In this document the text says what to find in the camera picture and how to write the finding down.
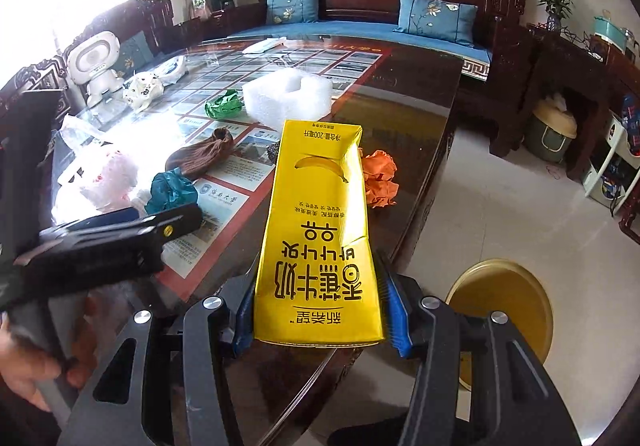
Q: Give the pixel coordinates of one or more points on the dark wooden coffee table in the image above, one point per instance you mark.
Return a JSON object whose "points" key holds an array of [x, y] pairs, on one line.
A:
{"points": [[430, 206]]}

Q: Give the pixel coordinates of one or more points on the carved wooden armchair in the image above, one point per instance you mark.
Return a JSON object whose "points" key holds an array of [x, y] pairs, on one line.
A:
{"points": [[145, 21]]}

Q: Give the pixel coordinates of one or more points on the person's left hand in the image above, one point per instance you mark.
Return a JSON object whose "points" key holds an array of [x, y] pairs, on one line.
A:
{"points": [[25, 371]]}

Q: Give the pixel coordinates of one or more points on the teal white pot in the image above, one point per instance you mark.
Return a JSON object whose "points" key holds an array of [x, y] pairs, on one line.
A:
{"points": [[610, 33]]}

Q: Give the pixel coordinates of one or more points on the green paper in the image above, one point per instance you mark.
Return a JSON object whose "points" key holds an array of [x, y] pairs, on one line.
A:
{"points": [[225, 105]]}

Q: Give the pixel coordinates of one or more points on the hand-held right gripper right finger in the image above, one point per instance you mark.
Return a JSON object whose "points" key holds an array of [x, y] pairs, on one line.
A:
{"points": [[400, 321]]}

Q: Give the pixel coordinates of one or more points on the blue sofa seat cushion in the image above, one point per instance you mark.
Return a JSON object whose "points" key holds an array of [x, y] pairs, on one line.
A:
{"points": [[350, 31]]}

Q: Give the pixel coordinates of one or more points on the white storage shelf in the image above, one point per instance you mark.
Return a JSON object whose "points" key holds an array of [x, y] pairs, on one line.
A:
{"points": [[607, 171]]}

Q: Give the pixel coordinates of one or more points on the pink white plastic bag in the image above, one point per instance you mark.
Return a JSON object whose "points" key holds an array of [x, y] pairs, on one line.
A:
{"points": [[107, 176]]}

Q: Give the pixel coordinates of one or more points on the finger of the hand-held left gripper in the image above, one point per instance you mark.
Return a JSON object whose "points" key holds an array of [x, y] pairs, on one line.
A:
{"points": [[112, 216], [125, 238]]}

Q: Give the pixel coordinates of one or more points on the dark wooden side table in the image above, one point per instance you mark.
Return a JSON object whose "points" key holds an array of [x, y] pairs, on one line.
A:
{"points": [[565, 71]]}

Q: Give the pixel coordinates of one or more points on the white remote control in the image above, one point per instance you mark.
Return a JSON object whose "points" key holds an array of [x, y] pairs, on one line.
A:
{"points": [[262, 46]]}

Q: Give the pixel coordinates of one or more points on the white robot toy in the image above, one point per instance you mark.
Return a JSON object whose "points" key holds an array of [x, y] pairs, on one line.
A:
{"points": [[95, 58]]}

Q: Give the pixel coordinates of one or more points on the clear plastic bag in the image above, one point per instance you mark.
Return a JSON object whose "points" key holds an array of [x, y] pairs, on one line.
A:
{"points": [[80, 131]]}

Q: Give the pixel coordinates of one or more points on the green beige pet carrier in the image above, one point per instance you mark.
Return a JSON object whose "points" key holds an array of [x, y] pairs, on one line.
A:
{"points": [[550, 131]]}

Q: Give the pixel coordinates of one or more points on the white foam block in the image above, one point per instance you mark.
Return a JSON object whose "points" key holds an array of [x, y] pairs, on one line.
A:
{"points": [[270, 98]]}

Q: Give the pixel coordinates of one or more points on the orange crumpled paper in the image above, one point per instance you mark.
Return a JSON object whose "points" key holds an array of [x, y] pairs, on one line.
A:
{"points": [[380, 178]]}

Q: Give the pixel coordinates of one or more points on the yellow plastic bin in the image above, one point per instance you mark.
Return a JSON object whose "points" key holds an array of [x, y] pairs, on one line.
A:
{"points": [[505, 296]]}

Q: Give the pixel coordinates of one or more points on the yellow milk carton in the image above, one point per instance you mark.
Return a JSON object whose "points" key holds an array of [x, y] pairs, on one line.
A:
{"points": [[315, 226]]}

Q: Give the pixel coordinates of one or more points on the blue floral cushion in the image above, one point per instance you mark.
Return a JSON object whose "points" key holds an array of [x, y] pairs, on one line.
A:
{"points": [[435, 21], [292, 6]]}

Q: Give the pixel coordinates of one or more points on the white paper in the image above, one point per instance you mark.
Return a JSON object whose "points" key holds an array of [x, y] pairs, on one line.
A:
{"points": [[142, 91]]}

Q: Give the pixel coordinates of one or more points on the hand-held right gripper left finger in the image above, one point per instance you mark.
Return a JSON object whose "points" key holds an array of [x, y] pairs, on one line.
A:
{"points": [[245, 321]]}

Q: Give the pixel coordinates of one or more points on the white blue plastic bag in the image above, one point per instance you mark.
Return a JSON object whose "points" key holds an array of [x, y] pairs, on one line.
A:
{"points": [[170, 71]]}

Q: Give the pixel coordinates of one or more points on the brown cloth bundle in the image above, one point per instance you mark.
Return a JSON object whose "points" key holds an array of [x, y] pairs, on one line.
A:
{"points": [[200, 153]]}

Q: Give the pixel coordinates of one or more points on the teal paper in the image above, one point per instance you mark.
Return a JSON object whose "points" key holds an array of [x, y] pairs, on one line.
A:
{"points": [[170, 191]]}

